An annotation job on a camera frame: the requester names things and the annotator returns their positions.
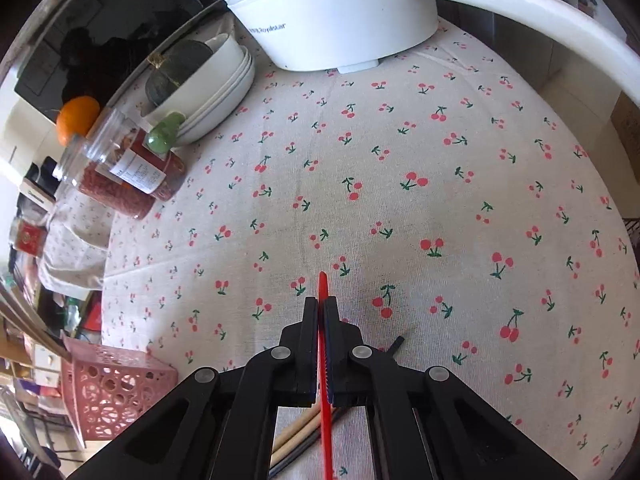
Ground glass jar of red berries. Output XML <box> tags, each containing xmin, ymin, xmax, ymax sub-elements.
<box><xmin>52</xmin><ymin>134</ymin><xmax>157</xmax><ymax>221</ymax></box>

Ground white bowls with green handle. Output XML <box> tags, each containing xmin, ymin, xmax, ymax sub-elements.
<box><xmin>139</xmin><ymin>32</ymin><xmax>256</xmax><ymax>155</ymax></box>

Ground black microwave oven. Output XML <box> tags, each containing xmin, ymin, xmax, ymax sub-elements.
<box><xmin>14</xmin><ymin>0</ymin><xmax>227</xmax><ymax>127</ymax></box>

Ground dark green pumpkin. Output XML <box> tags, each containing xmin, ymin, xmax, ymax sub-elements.
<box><xmin>144</xmin><ymin>40</ymin><xmax>214</xmax><ymax>107</ymax></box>

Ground labelled glass spice jar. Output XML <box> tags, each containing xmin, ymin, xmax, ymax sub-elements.
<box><xmin>87</xmin><ymin>109</ymin><xmax>187</xmax><ymax>204</ymax></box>

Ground small floral print cloth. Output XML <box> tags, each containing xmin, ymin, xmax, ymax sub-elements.
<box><xmin>39</xmin><ymin>192</ymin><xmax>117</xmax><ymax>292</ymax></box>

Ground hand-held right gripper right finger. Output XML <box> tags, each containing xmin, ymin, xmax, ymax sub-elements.
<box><xmin>324</xmin><ymin>298</ymin><xmax>576</xmax><ymax>480</ymax></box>

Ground black chopstick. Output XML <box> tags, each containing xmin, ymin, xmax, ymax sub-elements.
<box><xmin>267</xmin><ymin>408</ymin><xmax>347</xmax><ymax>478</ymax></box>

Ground white electric cooking pot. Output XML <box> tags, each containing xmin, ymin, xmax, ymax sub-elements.
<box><xmin>192</xmin><ymin>0</ymin><xmax>640</xmax><ymax>107</ymax></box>

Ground red plastic utensil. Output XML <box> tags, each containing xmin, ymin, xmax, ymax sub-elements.
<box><xmin>317</xmin><ymin>270</ymin><xmax>335</xmax><ymax>480</ymax></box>

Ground orange fruit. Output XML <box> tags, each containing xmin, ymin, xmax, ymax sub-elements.
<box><xmin>55</xmin><ymin>95</ymin><xmax>101</xmax><ymax>147</ymax></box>

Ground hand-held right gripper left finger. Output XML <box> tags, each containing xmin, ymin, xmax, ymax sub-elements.
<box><xmin>65</xmin><ymin>297</ymin><xmax>320</xmax><ymax>480</ymax></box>

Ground red tin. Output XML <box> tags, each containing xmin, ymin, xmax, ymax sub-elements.
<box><xmin>10</xmin><ymin>220</ymin><xmax>50</xmax><ymax>259</ymax></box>

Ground pink perforated utensil holder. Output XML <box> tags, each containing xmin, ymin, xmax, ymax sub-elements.
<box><xmin>61</xmin><ymin>335</ymin><xmax>180</xmax><ymax>442</ymax></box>

